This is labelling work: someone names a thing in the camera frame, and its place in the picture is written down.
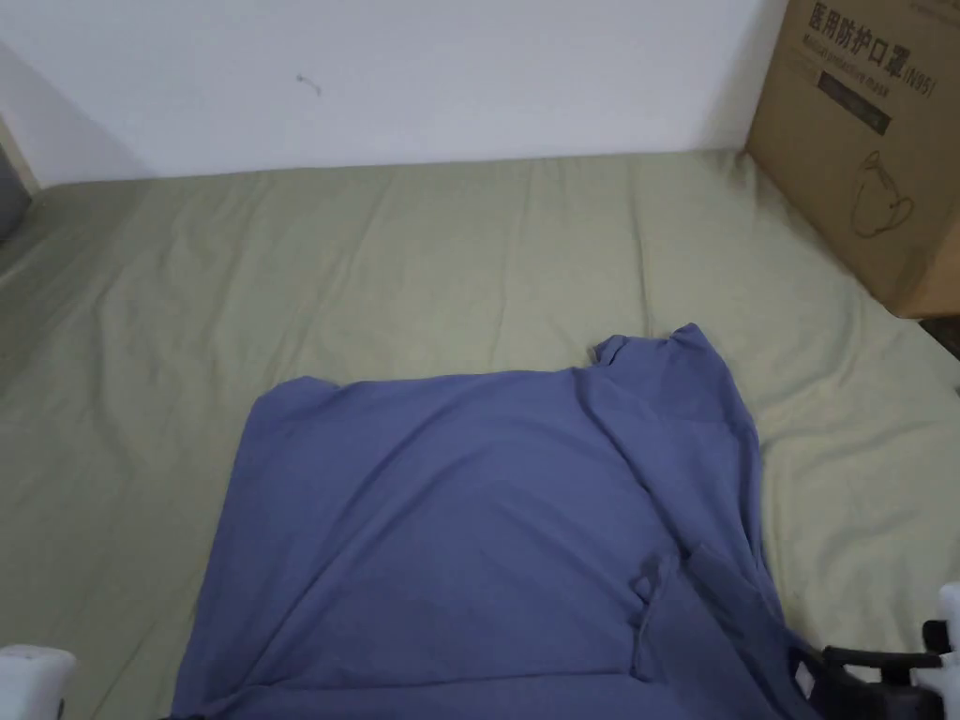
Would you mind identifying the blue shirt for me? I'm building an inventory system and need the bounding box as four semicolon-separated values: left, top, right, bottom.
169;322;886;720

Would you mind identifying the brown cardboard carton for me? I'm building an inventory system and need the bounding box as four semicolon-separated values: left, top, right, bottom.
743;0;960;320

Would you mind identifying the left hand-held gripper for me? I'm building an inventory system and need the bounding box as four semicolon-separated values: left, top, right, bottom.
0;644;80;720

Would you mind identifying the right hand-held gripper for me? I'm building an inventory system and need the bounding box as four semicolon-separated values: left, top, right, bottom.
821;579;960;720

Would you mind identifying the bed with pale green sheet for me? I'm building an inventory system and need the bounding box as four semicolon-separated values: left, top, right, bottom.
0;145;960;720

